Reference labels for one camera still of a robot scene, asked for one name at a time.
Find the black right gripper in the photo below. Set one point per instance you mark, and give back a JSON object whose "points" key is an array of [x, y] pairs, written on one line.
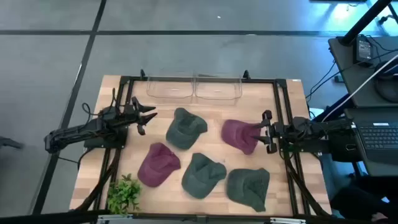
{"points": [[275, 132]]}

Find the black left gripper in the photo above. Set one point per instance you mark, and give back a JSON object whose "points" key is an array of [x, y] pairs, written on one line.
{"points": [[131, 114]]}

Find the maroon baseball cap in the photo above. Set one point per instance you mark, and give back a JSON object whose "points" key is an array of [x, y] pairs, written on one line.
{"points": [[158, 165], [237, 134]]}

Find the green baseball cap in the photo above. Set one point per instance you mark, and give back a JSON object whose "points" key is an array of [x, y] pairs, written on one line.
{"points": [[248, 186], [186, 129], [202, 175]]}

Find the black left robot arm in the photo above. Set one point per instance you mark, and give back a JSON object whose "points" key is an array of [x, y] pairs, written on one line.
{"points": [[77, 130]]}

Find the clear plastic bin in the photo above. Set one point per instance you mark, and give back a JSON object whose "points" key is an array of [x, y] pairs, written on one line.
{"points": [[218, 90], [170, 89]]}

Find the green leafy plant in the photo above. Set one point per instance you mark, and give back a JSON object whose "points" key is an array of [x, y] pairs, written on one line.
{"points": [[123, 194]]}

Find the black side desk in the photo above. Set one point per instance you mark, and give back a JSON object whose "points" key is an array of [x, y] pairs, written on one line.
{"points": [[345, 74]]}

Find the dark laptop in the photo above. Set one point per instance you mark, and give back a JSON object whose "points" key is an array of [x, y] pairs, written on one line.
{"points": [[377, 137]]}

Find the person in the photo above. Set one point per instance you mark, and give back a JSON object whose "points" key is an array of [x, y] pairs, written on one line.
{"points": [[357, 199]]}

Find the black power adapter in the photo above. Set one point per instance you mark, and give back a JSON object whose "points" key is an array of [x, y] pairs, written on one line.
{"points": [[363, 49]]}

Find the black headphones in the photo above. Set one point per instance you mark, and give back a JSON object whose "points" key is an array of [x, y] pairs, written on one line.
{"points": [[385, 84]]}

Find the black chair leg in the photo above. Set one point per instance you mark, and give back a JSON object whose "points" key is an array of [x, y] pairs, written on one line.
{"points": [[11, 143]]}

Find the person's hand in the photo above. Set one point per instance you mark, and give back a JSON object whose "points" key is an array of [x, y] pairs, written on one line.
{"points": [[379, 216]]}

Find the black upright pole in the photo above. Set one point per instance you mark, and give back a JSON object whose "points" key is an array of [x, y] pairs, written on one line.
{"points": [[367, 20]]}

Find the black aluminium table frame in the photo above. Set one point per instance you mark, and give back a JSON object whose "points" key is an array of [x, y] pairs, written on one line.
{"points": [[136, 78]]}

